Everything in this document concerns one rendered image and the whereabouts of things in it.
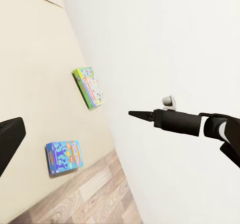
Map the board game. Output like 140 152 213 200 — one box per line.
73 67 106 108
46 140 84 175

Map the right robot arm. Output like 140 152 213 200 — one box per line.
128 95 240 167

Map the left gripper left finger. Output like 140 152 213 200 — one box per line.
0 117 26 177

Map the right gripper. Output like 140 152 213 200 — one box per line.
128 109 187 134

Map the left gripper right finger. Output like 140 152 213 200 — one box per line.
224 116 240 157

